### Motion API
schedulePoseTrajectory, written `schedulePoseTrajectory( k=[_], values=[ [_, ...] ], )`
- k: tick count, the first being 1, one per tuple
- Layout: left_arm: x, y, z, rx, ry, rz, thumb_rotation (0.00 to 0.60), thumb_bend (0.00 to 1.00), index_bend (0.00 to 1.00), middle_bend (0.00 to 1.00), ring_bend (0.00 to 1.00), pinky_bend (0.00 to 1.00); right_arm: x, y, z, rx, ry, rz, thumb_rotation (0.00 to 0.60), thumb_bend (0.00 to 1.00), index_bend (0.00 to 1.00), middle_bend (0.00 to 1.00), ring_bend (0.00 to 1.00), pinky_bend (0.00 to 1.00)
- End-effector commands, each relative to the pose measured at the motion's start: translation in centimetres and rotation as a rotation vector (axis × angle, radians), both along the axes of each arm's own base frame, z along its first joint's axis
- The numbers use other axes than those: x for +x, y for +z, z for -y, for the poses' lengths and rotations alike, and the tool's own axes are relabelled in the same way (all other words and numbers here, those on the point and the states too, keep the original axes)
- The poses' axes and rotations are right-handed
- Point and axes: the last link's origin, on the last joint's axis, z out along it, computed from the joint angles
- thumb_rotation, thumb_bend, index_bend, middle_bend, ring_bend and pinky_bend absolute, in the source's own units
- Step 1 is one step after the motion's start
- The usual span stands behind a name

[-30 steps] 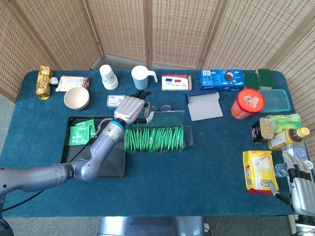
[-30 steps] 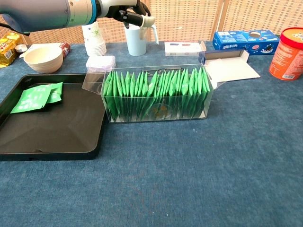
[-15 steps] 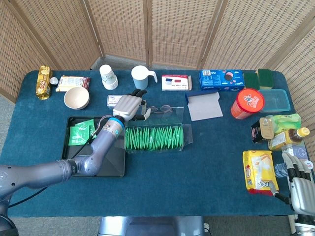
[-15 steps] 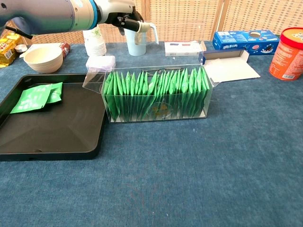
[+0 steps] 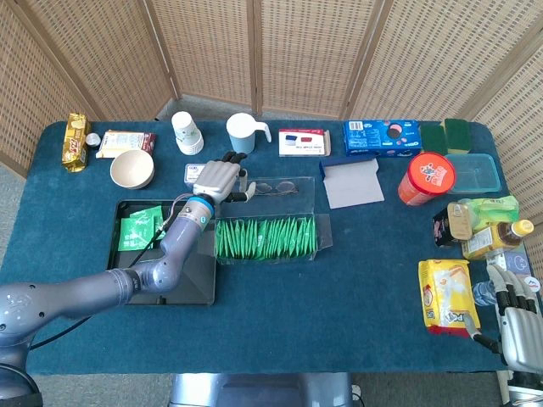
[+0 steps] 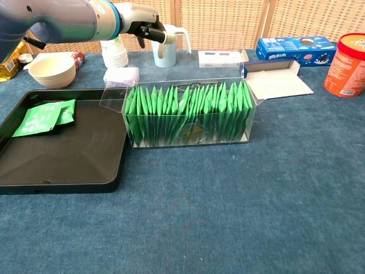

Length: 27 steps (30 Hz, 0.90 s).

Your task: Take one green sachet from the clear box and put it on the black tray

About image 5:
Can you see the red white snack packet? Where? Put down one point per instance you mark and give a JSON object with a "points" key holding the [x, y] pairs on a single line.
{"points": [[123, 142]]}

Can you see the wicker folding screen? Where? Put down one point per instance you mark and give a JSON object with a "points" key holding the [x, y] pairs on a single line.
{"points": [[305, 55]]}

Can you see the yellow snack bag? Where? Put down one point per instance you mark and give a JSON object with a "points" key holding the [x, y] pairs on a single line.
{"points": [[441, 288]]}

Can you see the orange canister red lid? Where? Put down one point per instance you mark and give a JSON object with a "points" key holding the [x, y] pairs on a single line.
{"points": [[428, 174]]}

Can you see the dark frame eyeglasses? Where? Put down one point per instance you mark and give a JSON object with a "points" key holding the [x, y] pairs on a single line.
{"points": [[286, 186]]}

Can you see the pastel smiley face pack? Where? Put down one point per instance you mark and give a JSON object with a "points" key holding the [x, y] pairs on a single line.
{"points": [[519, 263]]}

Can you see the teal clear plastic container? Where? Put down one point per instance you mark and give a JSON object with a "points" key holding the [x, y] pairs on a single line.
{"points": [[477, 174]]}

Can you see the gold biscuit package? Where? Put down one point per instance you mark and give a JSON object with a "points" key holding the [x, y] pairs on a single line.
{"points": [[75, 144]]}

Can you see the small silver round tin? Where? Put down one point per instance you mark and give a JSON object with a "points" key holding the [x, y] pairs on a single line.
{"points": [[93, 140]]}

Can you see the green and yellow sponge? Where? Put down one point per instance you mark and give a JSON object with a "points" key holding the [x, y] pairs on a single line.
{"points": [[458, 135]]}

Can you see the beige bowl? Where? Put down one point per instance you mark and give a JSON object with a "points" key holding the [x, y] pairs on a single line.
{"points": [[131, 169]]}

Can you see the yellow bottle yellow cap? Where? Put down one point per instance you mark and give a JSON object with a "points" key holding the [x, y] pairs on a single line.
{"points": [[496, 237]]}

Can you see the open blue white cardboard box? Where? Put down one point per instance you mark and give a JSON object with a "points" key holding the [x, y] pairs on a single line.
{"points": [[354, 188]]}

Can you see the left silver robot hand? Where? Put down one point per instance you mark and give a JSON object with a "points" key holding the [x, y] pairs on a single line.
{"points": [[216, 178]]}

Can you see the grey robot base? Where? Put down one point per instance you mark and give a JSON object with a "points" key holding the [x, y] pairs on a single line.
{"points": [[254, 392]]}

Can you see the clear plastic water bottle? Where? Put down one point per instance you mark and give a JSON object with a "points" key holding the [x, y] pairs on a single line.
{"points": [[483, 293]]}

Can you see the gold tin can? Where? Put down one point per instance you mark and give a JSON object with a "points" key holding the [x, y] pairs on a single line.
{"points": [[460, 220]]}

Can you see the blue carpet table cover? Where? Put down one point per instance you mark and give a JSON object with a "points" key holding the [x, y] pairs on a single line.
{"points": [[297, 318]]}

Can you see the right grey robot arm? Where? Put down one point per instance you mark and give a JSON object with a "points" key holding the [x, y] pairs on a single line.
{"points": [[526, 390]]}

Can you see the clear box of green packets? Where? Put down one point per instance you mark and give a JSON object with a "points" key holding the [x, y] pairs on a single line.
{"points": [[324, 231]]}

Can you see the white box red blue print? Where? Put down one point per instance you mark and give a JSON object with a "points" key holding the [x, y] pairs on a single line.
{"points": [[303, 143]]}

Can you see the black plastic tray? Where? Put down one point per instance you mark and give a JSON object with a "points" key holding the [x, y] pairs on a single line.
{"points": [[195, 288]]}

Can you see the blue cookie box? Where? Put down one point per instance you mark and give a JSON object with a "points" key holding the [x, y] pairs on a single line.
{"points": [[377, 137]]}

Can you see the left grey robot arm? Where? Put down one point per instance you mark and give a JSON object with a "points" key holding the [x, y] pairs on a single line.
{"points": [[182, 237]]}

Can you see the light green wipes pack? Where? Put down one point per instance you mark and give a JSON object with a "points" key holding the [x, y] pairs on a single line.
{"points": [[496, 210]]}

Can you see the white printed paper cup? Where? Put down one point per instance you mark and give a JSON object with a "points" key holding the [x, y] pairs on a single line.
{"points": [[186, 131]]}

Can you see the dark green scouring pad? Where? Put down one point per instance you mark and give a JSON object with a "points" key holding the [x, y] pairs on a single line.
{"points": [[432, 140]]}

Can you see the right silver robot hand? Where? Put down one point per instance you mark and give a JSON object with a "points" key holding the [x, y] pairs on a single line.
{"points": [[524, 339]]}

